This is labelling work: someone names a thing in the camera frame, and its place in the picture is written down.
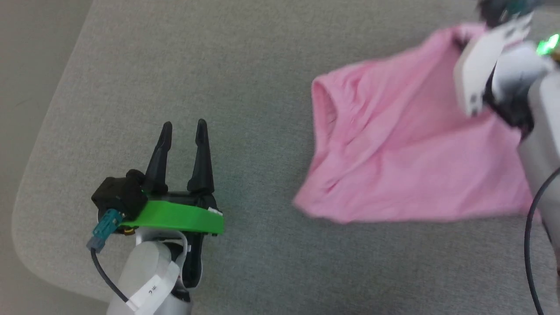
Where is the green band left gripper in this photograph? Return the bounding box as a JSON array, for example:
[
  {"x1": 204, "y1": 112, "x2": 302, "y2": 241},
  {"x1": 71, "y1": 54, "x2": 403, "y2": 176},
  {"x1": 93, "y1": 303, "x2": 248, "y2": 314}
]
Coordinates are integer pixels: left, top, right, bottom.
[{"x1": 120, "y1": 119, "x2": 225, "y2": 288}]

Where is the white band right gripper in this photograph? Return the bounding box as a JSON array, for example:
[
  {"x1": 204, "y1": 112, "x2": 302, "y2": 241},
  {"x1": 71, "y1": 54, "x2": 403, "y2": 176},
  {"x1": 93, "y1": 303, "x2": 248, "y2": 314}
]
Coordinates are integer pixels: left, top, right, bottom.
[{"x1": 453, "y1": 13, "x2": 537, "y2": 132}]

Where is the pink cloth garment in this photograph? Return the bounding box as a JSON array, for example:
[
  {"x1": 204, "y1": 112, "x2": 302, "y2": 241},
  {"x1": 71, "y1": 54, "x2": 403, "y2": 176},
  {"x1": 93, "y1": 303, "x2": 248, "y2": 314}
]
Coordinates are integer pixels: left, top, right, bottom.
[{"x1": 292, "y1": 24, "x2": 541, "y2": 225}]

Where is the black cable teal plug left arm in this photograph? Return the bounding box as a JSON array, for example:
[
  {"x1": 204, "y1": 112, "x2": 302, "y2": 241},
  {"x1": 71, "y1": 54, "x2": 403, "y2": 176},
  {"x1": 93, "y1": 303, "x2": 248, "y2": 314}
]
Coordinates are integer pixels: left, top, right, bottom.
[{"x1": 86, "y1": 209, "x2": 133, "y2": 305}]

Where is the black cable teal plug arm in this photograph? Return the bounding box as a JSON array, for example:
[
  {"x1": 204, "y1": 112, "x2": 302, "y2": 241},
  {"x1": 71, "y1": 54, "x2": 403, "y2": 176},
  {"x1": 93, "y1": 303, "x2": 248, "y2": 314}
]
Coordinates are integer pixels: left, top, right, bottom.
[
  {"x1": 86, "y1": 209, "x2": 133, "y2": 305},
  {"x1": 524, "y1": 166, "x2": 560, "y2": 315}
]

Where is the black cable teal plug right arm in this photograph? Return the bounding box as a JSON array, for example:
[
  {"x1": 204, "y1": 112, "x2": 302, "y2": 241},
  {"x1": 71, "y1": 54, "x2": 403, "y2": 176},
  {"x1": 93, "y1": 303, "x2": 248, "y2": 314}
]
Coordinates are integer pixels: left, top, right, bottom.
[{"x1": 524, "y1": 166, "x2": 560, "y2": 315}]

